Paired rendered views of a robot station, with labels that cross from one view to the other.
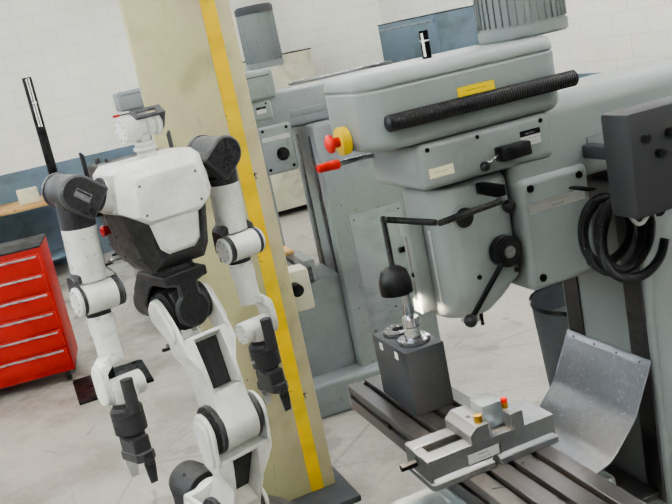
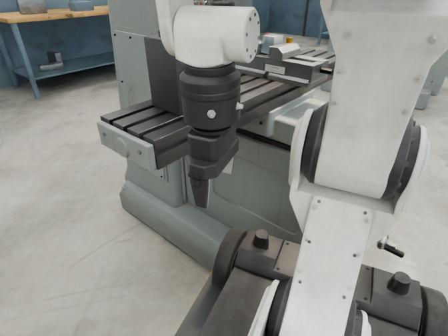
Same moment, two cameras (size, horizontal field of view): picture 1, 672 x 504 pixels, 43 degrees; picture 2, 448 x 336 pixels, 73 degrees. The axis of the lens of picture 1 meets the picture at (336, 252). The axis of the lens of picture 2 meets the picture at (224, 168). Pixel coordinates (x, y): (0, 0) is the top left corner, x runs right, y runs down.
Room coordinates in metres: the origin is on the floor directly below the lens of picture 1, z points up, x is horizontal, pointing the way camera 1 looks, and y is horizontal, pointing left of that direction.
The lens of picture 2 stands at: (2.63, 0.66, 1.26)
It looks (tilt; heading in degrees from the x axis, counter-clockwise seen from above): 32 degrees down; 240
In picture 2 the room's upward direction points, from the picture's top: straight up
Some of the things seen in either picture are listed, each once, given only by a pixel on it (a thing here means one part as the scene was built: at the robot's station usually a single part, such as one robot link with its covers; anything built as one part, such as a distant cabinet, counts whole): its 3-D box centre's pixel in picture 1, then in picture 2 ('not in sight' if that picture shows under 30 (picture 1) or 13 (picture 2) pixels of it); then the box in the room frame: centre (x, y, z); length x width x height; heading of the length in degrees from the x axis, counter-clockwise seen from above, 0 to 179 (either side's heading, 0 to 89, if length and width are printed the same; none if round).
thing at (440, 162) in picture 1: (459, 148); not in sight; (1.89, -0.32, 1.68); 0.34 x 0.24 x 0.10; 110
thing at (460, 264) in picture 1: (460, 242); not in sight; (1.88, -0.28, 1.47); 0.21 x 0.19 x 0.32; 20
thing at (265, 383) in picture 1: (268, 370); (213, 127); (2.42, 0.27, 1.05); 0.13 x 0.10 x 0.12; 36
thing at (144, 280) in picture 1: (168, 293); not in sight; (2.36, 0.49, 1.37); 0.28 x 0.13 x 0.18; 36
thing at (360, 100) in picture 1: (439, 93); not in sight; (1.88, -0.29, 1.81); 0.47 x 0.26 x 0.16; 110
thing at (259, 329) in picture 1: (259, 336); (218, 50); (2.41, 0.27, 1.17); 0.11 x 0.11 x 0.11; 37
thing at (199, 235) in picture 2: not in sight; (221, 212); (1.96, -0.51, 0.10); 1.20 x 0.60 x 0.20; 110
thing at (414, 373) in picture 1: (411, 365); (192, 66); (2.27, -0.15, 1.04); 0.22 x 0.12 x 0.20; 19
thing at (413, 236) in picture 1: (418, 266); not in sight; (1.84, -0.17, 1.45); 0.04 x 0.04 x 0.21; 20
